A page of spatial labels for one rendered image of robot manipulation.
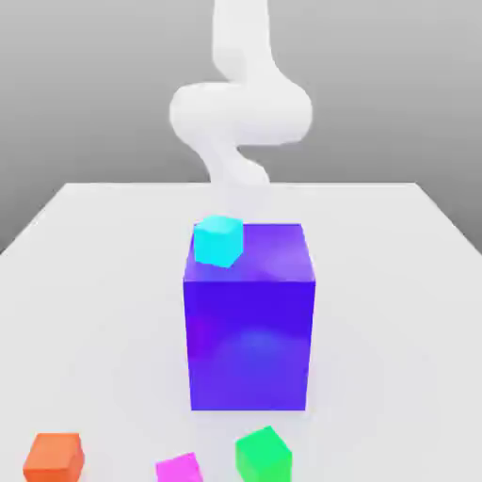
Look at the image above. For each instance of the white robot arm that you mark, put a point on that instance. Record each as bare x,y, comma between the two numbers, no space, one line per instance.
241,113

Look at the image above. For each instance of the small cyan cube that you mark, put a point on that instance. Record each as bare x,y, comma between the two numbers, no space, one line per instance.
217,243

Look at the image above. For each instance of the small green cube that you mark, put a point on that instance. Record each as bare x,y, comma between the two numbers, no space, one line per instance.
263,453

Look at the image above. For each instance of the small magenta cube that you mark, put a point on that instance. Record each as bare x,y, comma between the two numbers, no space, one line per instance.
179,470

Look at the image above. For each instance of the small orange cube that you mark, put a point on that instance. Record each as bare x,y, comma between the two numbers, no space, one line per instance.
52,457

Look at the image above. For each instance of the large blue box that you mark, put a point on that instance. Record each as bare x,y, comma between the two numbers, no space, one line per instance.
248,339

